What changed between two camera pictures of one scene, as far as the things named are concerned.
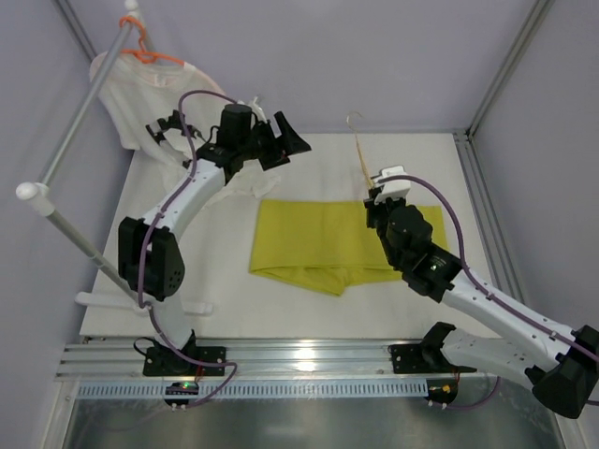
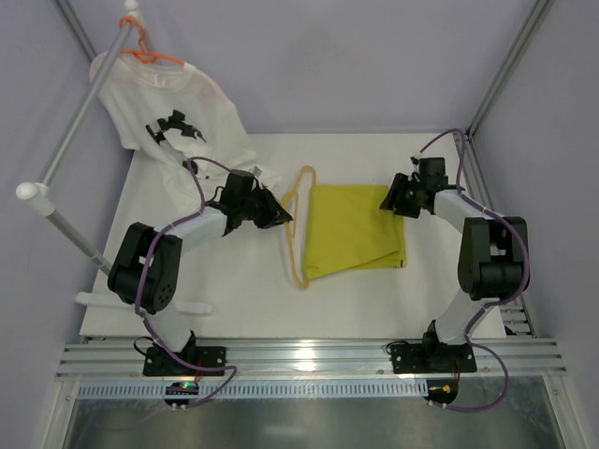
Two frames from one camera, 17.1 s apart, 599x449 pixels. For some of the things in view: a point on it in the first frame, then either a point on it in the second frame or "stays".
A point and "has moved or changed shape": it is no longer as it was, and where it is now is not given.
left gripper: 270,144 → 257,206
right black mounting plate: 418,359 stays
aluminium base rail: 255,359 stays
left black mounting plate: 167,361 stays
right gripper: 374,211 → 407,195
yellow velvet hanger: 369,180 → 295,219
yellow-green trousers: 330,243 has moved or changed shape
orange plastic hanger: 143,55 stays
